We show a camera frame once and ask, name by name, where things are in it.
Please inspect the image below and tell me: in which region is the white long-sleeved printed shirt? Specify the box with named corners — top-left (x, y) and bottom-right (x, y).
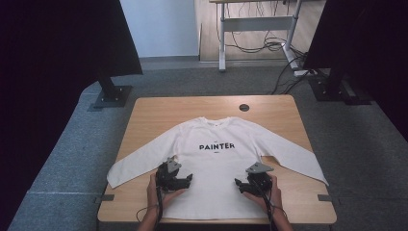
top-left (106, 115), bottom-right (330, 221)

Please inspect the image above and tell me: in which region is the person's right hand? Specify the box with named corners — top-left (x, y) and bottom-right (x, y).
top-left (242, 172), bottom-right (283, 214)

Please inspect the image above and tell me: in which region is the person's left hand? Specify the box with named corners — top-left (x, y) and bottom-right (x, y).
top-left (146, 172), bottom-right (187, 210)

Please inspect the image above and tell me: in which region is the large black curtain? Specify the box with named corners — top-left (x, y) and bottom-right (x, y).
top-left (0, 0), bottom-right (144, 231)

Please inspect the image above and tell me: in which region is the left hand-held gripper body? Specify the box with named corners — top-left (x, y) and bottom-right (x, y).
top-left (155, 156), bottom-right (188, 193)

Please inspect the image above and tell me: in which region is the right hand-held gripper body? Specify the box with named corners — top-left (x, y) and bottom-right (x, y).
top-left (244, 162), bottom-right (275, 197)

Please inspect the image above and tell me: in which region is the white power strip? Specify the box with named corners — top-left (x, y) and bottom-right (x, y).
top-left (293, 68), bottom-right (319, 78)

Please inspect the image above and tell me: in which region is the bundle of black floor cables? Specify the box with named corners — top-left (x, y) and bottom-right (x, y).
top-left (224, 0), bottom-right (311, 96)

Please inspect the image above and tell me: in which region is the black metal stand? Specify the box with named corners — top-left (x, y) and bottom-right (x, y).
top-left (308, 67), bottom-right (373, 106)
top-left (92, 68), bottom-right (134, 110)

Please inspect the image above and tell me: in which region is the white desk frame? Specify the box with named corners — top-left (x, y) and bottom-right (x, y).
top-left (208, 0), bottom-right (304, 72)

